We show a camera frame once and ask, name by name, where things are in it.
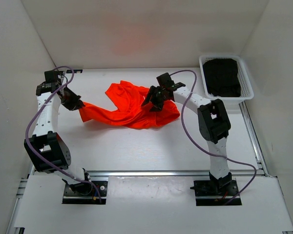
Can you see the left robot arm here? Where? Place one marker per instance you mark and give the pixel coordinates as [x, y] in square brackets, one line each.
[47, 151]

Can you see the white plastic basket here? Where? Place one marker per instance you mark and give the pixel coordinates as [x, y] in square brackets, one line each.
[246, 89]

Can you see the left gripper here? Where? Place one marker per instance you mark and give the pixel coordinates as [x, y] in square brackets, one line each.
[75, 104]

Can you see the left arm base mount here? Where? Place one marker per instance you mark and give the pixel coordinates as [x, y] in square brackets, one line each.
[86, 194]

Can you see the aluminium front rail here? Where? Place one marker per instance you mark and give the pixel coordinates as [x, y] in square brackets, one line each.
[260, 172]

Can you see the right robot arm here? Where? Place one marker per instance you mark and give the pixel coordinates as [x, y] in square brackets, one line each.
[213, 122]

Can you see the orange shorts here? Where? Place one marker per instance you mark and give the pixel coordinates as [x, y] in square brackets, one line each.
[128, 98]

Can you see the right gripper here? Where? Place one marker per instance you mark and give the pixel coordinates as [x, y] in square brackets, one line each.
[153, 90]

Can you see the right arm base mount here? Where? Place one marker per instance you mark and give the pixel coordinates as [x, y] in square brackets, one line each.
[217, 192]

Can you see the black shorts in basket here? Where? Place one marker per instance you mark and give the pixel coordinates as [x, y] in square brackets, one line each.
[221, 77]

